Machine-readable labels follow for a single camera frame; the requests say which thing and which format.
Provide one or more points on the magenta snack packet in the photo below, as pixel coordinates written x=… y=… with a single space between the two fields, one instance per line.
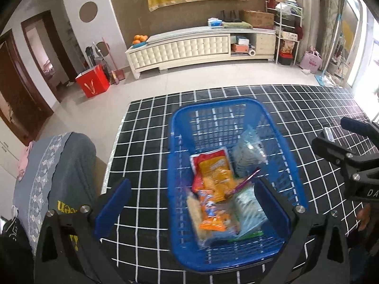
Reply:
x=241 y=185

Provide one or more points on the cream tv cabinet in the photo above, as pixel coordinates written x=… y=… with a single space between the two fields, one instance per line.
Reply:
x=192 y=46

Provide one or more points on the person's right hand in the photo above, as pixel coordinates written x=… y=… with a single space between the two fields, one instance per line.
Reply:
x=368 y=217

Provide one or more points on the cartoon squirrel cake packet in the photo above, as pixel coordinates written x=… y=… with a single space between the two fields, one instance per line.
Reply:
x=218 y=236

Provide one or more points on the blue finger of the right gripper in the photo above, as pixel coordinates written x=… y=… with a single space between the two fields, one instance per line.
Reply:
x=365 y=129
x=329 y=150

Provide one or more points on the clear wafer pack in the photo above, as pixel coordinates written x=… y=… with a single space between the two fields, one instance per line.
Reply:
x=195 y=214

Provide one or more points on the white metal shelf rack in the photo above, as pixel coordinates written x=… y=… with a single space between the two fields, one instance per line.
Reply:
x=288 y=16

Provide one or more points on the orange long snack packet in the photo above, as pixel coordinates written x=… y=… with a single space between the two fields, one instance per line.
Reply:
x=214 y=217

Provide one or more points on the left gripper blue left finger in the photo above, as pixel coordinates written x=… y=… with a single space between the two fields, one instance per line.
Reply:
x=108 y=207

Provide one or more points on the brown wooden door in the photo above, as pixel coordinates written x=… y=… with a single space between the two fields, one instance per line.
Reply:
x=23 y=109

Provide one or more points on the light blue striped snack bag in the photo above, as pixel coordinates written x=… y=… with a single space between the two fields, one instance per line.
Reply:
x=248 y=153

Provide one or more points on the black white grid tablecloth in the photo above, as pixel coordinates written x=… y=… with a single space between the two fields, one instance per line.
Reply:
x=139 y=243

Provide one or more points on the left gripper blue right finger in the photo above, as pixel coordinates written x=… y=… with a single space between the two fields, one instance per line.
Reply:
x=275 y=206

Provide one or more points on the green scallion cracker pack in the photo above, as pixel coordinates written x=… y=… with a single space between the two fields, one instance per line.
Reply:
x=250 y=235

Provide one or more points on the broom and dustpan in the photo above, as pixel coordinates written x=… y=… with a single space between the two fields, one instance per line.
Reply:
x=99 y=54

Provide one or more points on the green folded cloth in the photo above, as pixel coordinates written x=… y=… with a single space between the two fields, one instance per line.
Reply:
x=237 y=25

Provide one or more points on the oranges on blue plate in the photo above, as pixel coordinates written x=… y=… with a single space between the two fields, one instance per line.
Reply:
x=139 y=40

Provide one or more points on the red paper bag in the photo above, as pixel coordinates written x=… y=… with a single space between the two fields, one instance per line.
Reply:
x=93 y=81

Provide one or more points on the blue plastic basket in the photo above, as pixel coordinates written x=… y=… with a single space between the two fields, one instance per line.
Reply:
x=206 y=126

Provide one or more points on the blue tissue box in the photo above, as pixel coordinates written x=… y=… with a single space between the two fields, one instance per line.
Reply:
x=214 y=22

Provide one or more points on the red yellow snack packet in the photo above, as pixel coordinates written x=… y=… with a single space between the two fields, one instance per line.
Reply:
x=204 y=163

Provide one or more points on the pink gift bag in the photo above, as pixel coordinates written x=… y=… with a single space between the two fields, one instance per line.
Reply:
x=311 y=60

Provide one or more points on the yellow orange snack packet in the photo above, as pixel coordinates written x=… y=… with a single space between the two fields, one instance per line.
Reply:
x=219 y=181

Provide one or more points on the purple gum pack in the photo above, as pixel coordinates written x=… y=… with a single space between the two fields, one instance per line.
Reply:
x=328 y=134

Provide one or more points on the arched floor mirror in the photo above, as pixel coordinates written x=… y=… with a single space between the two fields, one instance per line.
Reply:
x=344 y=38

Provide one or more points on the cardboard box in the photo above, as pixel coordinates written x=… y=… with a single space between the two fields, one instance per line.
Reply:
x=257 y=19

